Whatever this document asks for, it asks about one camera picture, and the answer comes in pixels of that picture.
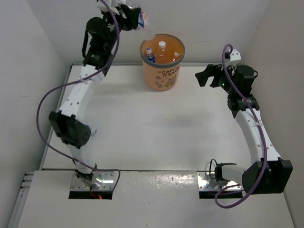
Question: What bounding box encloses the small bottle blue label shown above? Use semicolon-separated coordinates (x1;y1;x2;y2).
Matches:
87;125;97;137

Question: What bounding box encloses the metal base plate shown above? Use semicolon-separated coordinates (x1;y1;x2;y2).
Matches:
197;171;243;191
70;171;114;191

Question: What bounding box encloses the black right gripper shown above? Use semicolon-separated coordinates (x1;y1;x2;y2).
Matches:
195;61;237;95

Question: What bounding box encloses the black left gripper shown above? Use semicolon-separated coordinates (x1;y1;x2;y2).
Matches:
100;5;138;52

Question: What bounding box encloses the clear bottle dark blue label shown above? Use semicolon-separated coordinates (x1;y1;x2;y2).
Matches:
145;47;156;63

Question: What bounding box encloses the clear bottle green label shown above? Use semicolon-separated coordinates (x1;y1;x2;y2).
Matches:
171;52;181;63

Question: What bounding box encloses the clear square bottle white cap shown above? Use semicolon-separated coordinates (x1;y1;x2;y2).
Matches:
155;41;170;64

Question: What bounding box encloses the orange capybara waste bin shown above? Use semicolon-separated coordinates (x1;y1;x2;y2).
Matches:
140;34;185;91

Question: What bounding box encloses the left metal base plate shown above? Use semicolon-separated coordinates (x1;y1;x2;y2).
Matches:
70;171;114;191

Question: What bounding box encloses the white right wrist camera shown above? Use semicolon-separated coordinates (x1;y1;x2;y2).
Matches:
224;48;241;67

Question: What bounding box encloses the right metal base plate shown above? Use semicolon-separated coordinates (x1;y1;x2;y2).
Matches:
197;171;243;191

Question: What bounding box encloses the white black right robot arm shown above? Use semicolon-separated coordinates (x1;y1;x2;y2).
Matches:
195;64;293;194

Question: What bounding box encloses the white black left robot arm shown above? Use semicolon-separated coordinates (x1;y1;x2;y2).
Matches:
48;3;145;185

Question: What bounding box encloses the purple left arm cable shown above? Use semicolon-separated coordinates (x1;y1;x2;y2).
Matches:
36;0;121;190

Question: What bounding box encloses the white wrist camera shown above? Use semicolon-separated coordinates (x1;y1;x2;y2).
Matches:
224;48;241;67
96;0;120;14

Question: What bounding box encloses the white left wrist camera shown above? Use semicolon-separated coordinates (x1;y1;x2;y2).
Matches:
96;0;120;14

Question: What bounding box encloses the clear bottle orange white label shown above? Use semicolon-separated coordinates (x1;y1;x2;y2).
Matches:
136;5;155;41

